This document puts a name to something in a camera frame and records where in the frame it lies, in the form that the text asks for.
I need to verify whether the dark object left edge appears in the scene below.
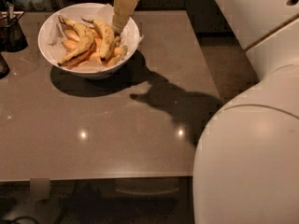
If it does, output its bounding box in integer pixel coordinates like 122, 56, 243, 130
0, 54, 10, 78

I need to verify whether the white ceramic bowl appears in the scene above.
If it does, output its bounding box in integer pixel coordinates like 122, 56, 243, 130
38, 3, 143, 79

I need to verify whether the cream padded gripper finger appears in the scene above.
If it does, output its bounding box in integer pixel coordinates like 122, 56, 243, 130
112, 0, 139, 34

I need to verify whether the dark cabinet front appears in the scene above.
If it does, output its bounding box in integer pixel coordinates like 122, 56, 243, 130
59, 0, 233, 36

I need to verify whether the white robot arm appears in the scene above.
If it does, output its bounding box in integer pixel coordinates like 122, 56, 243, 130
185, 0, 299, 224

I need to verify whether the black wire mesh basket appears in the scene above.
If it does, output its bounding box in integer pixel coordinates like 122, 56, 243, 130
0, 2, 28, 52

